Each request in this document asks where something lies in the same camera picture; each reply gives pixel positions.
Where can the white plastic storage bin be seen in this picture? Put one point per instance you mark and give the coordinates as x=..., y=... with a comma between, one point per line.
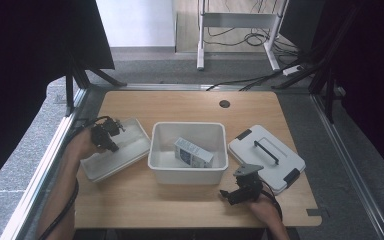
x=166, y=174

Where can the person's left hand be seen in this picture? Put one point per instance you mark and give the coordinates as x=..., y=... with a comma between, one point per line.
x=81, y=144

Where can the white power strip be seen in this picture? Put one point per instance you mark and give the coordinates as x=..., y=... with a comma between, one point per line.
x=291, y=70

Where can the grey tape strip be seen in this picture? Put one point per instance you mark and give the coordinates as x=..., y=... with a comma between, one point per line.
x=316, y=212

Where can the black tripod stand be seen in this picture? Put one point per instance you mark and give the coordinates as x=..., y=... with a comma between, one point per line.
x=80, y=78
x=326, y=71

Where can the white and blue carton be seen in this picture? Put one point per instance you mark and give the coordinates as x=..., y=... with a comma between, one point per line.
x=193, y=153

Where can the white shallow plastic tray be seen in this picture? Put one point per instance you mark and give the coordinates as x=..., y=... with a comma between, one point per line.
x=130, y=144

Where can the white metal stand frame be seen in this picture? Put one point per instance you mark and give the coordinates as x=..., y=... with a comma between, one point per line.
x=236, y=20

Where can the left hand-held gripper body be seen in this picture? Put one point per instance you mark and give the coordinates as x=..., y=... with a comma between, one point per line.
x=102, y=132

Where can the dark curtain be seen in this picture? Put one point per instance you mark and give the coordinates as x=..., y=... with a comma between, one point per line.
x=20, y=66
x=373, y=83

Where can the metal frame rail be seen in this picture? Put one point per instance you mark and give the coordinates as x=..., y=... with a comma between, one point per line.
x=180, y=87
x=353, y=173
x=36, y=176

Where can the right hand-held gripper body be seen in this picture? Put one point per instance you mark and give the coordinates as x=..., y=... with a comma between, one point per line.
x=249, y=188

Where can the round dark table grommet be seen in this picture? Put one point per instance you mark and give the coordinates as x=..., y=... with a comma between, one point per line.
x=224, y=104

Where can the person's right hand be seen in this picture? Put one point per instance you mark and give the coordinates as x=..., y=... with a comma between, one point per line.
x=263, y=210

